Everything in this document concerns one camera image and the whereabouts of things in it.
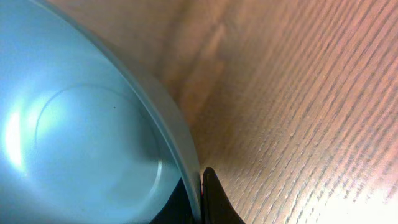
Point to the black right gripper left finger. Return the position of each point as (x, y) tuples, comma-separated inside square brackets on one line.
[(177, 209)]

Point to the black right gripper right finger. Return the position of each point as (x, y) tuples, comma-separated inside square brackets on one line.
[(216, 207)]

